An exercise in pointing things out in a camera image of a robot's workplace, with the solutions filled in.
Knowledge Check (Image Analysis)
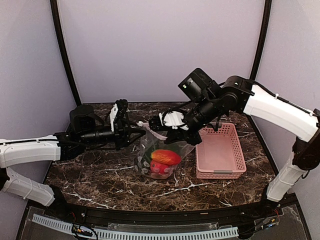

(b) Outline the green lime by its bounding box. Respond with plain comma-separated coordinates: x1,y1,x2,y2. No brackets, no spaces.
142,148,154,164

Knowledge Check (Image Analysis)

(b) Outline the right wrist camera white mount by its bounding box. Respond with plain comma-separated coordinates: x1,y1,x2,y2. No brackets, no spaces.
148,111,189,132

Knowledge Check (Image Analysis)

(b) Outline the right black frame post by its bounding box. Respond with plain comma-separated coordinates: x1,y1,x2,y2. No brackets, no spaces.
249,0,272,81

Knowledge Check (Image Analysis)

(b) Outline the black frame post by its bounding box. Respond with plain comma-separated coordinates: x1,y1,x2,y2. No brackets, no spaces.
49,0,82,106
249,0,272,81

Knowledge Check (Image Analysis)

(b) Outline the red orange mango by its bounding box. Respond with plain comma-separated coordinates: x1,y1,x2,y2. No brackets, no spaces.
151,149,182,166

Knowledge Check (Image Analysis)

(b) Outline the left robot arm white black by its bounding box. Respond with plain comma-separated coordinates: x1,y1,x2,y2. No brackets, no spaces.
0,100,146,218

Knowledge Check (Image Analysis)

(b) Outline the left black frame post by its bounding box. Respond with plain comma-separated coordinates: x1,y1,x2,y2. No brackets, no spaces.
49,0,82,106

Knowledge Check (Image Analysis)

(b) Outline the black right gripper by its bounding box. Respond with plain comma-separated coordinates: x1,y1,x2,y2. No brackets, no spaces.
163,93,221,145

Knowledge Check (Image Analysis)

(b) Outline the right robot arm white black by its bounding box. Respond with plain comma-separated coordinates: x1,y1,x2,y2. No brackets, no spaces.
159,68,320,217

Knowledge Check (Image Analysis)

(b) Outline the white slotted cable duct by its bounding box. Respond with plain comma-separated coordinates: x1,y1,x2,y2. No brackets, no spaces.
32,214,239,240

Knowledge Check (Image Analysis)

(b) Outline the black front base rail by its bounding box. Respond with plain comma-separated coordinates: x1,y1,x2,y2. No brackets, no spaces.
17,193,311,240

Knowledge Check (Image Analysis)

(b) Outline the pink perforated plastic basket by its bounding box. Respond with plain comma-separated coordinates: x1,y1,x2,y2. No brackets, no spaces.
195,122,247,180

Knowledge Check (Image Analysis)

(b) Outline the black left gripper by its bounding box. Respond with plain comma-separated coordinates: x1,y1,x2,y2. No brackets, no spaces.
79,118,146,151

